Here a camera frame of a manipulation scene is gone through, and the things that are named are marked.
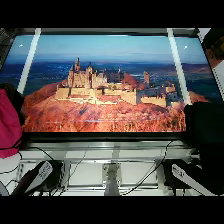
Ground silver frame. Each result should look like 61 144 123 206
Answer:
14 139 203 197

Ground white garment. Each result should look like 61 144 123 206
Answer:
212 60 224 102

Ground red shorts with black stripes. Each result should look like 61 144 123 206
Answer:
0 87 24 159

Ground black cable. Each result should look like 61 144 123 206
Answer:
0 146 24 176
120 140 175 196

